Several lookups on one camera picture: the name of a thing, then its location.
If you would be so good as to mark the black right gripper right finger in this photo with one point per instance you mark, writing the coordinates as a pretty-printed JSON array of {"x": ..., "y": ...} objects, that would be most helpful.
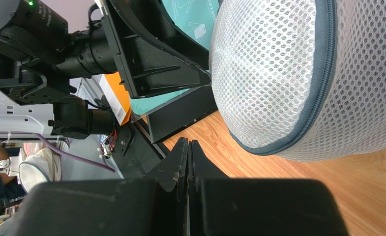
[{"x": 232, "y": 206}]

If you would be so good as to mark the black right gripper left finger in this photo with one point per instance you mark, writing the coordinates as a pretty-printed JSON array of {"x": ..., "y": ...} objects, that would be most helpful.
[{"x": 153, "y": 205}]

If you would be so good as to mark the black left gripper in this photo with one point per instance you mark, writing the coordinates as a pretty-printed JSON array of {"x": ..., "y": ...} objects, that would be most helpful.
[{"x": 160, "y": 60}]

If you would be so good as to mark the white mesh laundry bag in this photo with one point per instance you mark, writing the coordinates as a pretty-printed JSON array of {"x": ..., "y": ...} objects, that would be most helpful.
[{"x": 302, "y": 79}]

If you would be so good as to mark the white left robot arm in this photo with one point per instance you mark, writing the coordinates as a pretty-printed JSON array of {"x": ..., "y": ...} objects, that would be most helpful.
[{"x": 38, "y": 57}]

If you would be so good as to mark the black board under teal board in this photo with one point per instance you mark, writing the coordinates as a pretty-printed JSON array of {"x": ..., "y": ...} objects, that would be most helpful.
[{"x": 181, "y": 114}]

